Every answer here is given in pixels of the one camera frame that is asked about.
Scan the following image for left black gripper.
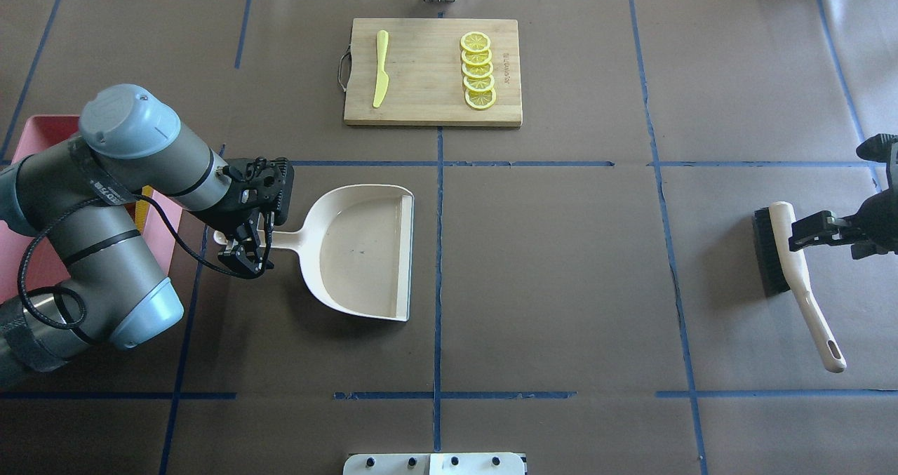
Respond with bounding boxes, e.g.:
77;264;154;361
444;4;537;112
208;156;295;276

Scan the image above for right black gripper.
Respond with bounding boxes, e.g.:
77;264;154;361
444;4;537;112
789;133;897;260

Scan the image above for beige hand brush black bristles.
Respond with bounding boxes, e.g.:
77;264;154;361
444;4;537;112
751;202;847;373

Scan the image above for beige plastic dustpan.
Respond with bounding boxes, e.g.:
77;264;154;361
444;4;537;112
213;184;415;322

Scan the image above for yellow corn cob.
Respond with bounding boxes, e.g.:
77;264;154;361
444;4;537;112
135;185;154;233

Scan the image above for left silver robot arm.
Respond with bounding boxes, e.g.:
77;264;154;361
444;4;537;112
2;83;295;391

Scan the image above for pink plastic bin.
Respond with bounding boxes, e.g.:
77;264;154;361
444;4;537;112
0;114;185;304

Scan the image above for yellow-green plastic knife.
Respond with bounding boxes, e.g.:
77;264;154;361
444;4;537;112
372;29;390;109

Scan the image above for wooden cutting board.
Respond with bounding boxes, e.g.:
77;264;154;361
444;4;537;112
344;18;523;128

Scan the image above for lemon slice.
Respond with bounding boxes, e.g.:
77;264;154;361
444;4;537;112
462;74;495;93
460;31;492;53
462;62;493;79
463;88;497;110
460;49;492;67

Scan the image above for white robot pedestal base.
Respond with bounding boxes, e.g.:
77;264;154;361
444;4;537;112
342;452;528;474

